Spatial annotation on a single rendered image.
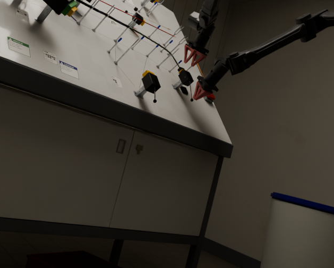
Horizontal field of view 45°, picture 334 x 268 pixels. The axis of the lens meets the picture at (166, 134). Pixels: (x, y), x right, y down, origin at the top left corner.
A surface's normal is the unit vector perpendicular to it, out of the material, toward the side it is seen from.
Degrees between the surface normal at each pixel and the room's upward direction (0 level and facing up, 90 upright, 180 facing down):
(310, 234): 94
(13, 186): 90
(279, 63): 90
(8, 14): 48
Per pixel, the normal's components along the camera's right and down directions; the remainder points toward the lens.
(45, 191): 0.69, 0.11
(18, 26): 0.68, -0.56
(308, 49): -0.77, -0.25
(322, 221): -0.14, -0.05
